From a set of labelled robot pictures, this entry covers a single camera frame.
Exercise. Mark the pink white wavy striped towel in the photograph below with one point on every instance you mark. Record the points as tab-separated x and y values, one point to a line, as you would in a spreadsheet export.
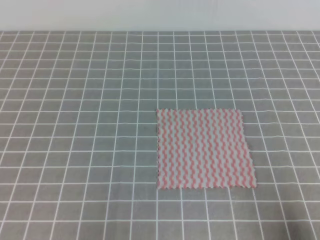
203	148

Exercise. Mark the grey grid tablecloth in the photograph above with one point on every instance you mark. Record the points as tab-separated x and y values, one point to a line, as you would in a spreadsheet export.
78	133

